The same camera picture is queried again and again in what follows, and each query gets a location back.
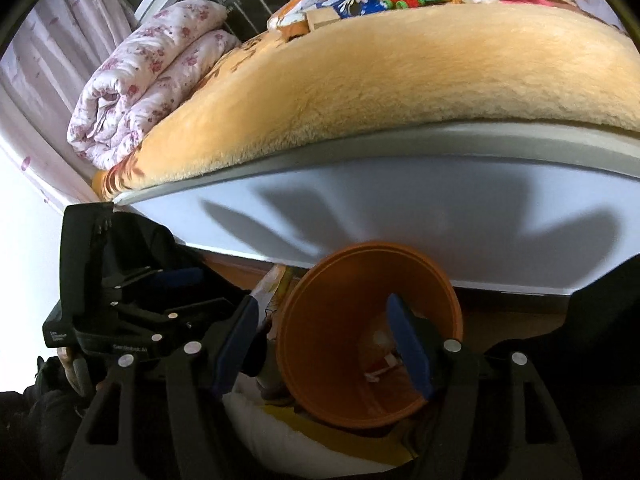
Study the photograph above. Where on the colourful toy items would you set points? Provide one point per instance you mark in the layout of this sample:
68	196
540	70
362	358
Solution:
415	1

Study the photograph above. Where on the person's left forearm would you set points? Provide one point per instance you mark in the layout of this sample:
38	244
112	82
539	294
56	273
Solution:
40	420

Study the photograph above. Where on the yellow floral plush blanket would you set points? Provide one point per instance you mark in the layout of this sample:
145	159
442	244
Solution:
375	75

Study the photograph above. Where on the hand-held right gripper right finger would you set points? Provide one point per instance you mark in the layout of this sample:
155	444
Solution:
411	345

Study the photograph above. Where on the blue white packet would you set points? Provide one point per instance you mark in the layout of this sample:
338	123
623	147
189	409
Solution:
357	4

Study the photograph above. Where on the orange plastic bin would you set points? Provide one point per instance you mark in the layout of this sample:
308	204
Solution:
312	320

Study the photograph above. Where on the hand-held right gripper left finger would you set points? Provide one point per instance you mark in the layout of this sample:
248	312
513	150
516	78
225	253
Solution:
234	345

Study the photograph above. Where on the person's left hand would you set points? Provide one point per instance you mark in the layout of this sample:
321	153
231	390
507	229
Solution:
76	372

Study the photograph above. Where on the brown cardboard piece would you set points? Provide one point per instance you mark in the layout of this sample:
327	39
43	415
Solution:
324	20

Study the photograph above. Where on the folded pink floral quilt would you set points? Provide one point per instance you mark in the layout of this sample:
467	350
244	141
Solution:
140	75

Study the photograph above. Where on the orange white box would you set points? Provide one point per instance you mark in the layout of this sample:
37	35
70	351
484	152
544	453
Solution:
292	10

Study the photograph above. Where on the white yellow snack packet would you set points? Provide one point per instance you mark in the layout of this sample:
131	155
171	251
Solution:
274	287

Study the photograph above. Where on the crumpled white wrapper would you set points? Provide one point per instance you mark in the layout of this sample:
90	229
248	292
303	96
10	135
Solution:
381	342

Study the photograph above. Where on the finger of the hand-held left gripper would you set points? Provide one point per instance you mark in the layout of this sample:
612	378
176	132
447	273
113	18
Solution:
175	277
172	316

